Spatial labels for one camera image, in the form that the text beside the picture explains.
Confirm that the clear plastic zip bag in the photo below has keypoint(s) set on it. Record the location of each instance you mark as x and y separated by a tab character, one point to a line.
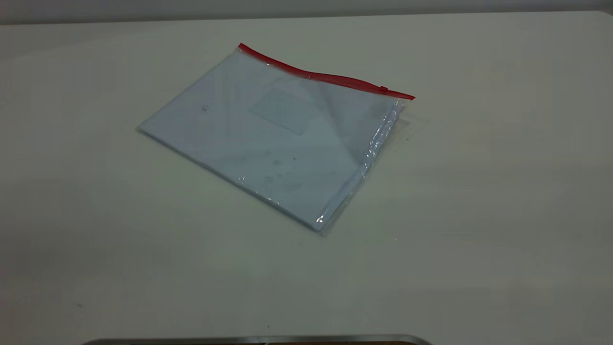
268	139

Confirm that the silver metal edge strip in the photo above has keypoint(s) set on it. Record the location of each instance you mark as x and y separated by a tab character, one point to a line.
258	340

